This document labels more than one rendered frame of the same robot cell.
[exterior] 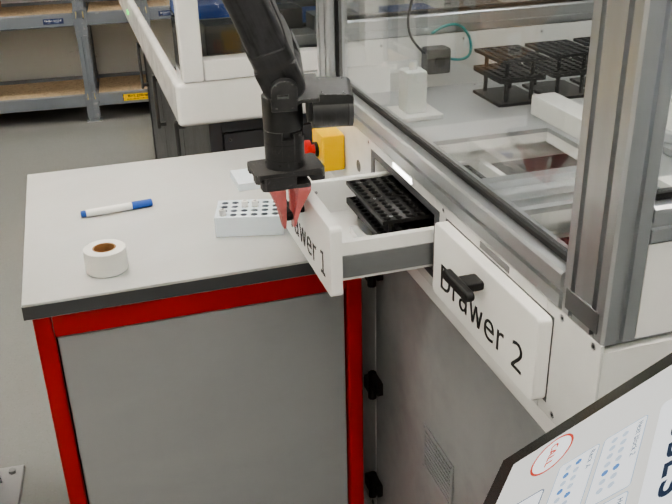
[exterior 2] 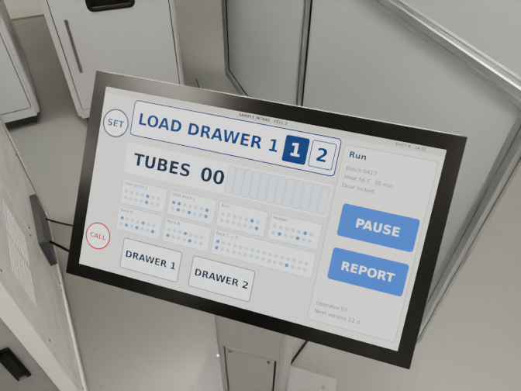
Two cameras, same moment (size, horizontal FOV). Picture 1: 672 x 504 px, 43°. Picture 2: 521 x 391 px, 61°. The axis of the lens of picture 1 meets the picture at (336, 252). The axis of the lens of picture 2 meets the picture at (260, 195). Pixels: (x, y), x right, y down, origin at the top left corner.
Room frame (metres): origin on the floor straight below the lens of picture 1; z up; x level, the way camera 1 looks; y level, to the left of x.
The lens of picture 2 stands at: (0.32, 0.31, 1.54)
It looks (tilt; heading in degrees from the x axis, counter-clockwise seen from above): 46 degrees down; 259
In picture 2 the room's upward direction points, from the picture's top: 1 degrees clockwise
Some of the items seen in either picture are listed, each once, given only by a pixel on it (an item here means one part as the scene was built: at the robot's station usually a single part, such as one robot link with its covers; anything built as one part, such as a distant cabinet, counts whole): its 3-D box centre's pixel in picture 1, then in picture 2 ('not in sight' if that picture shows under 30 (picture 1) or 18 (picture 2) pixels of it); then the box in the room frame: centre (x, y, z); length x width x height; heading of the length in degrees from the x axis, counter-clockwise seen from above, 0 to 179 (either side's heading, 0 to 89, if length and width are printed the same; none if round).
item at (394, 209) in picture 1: (428, 209); not in sight; (1.27, -0.15, 0.87); 0.22 x 0.18 x 0.06; 107
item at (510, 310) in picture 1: (484, 302); not in sight; (0.95, -0.19, 0.87); 0.29 x 0.02 x 0.11; 17
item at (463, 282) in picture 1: (466, 283); not in sight; (0.94, -0.16, 0.91); 0.07 x 0.04 x 0.01; 17
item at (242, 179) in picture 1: (263, 176); not in sight; (1.70, 0.15, 0.77); 0.13 x 0.09 x 0.02; 107
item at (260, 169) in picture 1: (284, 152); not in sight; (1.17, 0.07, 1.01); 0.10 x 0.07 x 0.07; 107
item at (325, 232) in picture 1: (308, 224); not in sight; (1.21, 0.04, 0.87); 0.29 x 0.02 x 0.11; 17
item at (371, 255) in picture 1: (433, 211); not in sight; (1.27, -0.16, 0.86); 0.40 x 0.26 x 0.06; 107
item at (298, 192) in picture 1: (283, 198); not in sight; (1.17, 0.08, 0.93); 0.07 x 0.07 x 0.09; 17
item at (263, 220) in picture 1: (250, 217); not in sight; (1.46, 0.16, 0.78); 0.12 x 0.08 x 0.04; 91
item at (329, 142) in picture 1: (326, 148); not in sight; (1.56, 0.01, 0.88); 0.07 x 0.05 x 0.07; 17
